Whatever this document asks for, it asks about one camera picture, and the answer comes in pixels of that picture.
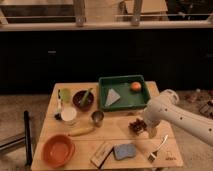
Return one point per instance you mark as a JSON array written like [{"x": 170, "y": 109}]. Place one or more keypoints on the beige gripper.
[{"x": 152, "y": 131}]

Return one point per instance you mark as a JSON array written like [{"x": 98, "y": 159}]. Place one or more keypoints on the dark grape bunch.
[{"x": 138, "y": 126}]

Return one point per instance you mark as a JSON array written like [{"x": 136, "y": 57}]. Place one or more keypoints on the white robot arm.
[{"x": 164, "y": 107}]

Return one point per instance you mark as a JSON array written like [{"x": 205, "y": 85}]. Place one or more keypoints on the small metal cup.
[{"x": 97, "y": 118}]

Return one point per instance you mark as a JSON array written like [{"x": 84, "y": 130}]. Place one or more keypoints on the white cup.
[{"x": 69, "y": 115}]

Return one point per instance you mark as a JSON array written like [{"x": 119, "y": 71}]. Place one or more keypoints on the light green cup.
[{"x": 65, "y": 95}]

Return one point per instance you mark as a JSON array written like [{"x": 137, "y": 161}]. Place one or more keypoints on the blue sponge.
[{"x": 124, "y": 151}]

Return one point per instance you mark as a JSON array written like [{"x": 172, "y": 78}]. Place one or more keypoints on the orange fruit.
[{"x": 135, "y": 86}]

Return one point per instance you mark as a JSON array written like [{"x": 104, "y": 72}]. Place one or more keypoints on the green plastic tray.
[{"x": 121, "y": 84}]

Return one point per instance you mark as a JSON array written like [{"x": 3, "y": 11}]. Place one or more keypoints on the grey folded cloth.
[{"x": 112, "y": 97}]

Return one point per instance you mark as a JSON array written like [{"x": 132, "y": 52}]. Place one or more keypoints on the wooden block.
[{"x": 101, "y": 154}]

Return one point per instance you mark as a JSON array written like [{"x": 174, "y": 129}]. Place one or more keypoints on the yellow banana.
[{"x": 81, "y": 131}]

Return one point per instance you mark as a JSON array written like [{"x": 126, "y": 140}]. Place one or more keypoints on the green utensil in bowl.
[{"x": 83, "y": 100}]

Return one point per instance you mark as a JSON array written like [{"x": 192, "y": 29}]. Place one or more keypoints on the dark maroon bowl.
[{"x": 77, "y": 99}]

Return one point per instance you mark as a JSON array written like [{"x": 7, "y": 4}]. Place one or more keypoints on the orange plastic bowl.
[{"x": 57, "y": 151}]

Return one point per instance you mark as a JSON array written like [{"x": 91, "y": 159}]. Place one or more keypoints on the black table leg bar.
[{"x": 27, "y": 138}]

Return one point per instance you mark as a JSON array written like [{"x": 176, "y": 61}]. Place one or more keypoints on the white handled brush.
[{"x": 59, "y": 107}]

